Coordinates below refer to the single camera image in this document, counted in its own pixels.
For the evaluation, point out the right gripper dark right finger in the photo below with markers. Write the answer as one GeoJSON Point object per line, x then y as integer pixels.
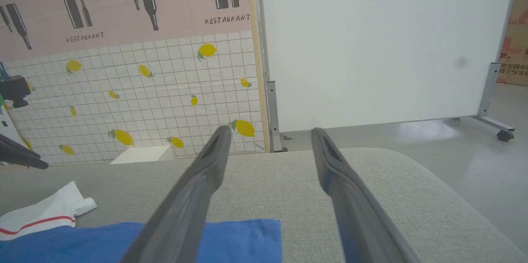
{"type": "Point", "coordinates": [359, 213]}

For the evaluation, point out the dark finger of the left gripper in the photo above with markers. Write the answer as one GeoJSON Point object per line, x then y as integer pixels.
{"type": "Point", "coordinates": [18, 147]}
{"type": "Point", "coordinates": [29, 162]}

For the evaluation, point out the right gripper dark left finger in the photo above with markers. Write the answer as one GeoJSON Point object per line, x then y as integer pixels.
{"type": "Point", "coordinates": [185, 205]}

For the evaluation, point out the blue and white shirt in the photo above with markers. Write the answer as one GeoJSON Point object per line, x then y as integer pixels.
{"type": "Point", "coordinates": [247, 238]}

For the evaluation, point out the grey fabric sofa cushion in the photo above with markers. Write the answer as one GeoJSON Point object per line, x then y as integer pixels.
{"type": "Point", "coordinates": [280, 189]}

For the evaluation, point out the lemon print tiled partition panel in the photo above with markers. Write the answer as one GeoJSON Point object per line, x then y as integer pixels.
{"type": "Point", "coordinates": [165, 90]}

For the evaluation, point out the white rolling whiteboard partition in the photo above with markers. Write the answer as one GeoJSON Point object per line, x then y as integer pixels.
{"type": "Point", "coordinates": [371, 48]}

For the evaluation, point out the brown cardboard box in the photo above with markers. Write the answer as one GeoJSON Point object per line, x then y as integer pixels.
{"type": "Point", "coordinates": [515, 40]}

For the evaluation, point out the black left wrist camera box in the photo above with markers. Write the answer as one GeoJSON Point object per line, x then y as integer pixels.
{"type": "Point", "coordinates": [14, 90]}

